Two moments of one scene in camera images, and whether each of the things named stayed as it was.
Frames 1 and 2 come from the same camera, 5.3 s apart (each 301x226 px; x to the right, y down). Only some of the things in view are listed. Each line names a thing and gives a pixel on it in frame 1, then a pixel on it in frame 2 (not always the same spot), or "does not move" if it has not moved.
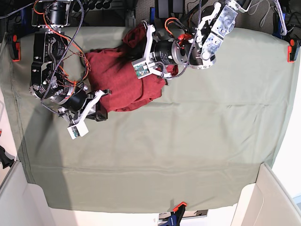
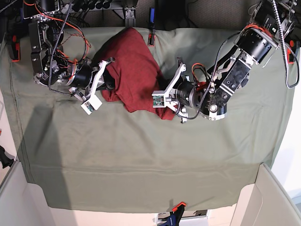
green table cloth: x=198 y=146 does not move
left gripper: x=82 y=105 to x=85 y=79
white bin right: x=266 y=202 does not move
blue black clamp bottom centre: x=176 y=215 does not move
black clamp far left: x=5 y=161 does not move
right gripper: x=159 y=53 to x=181 y=95
